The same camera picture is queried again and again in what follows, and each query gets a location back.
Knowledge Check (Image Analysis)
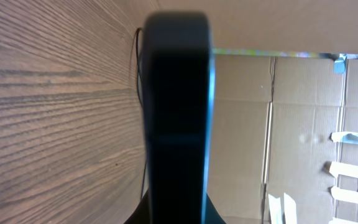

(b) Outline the blue Samsung Galaxy smartphone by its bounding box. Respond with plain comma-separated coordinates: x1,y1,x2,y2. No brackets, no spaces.
141,11,215,223

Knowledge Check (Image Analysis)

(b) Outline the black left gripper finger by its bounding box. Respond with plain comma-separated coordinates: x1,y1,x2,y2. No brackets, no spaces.
124,189,226,224

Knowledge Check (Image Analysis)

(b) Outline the black USB charging cable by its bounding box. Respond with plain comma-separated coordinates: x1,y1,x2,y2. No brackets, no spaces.
134,27,147,200

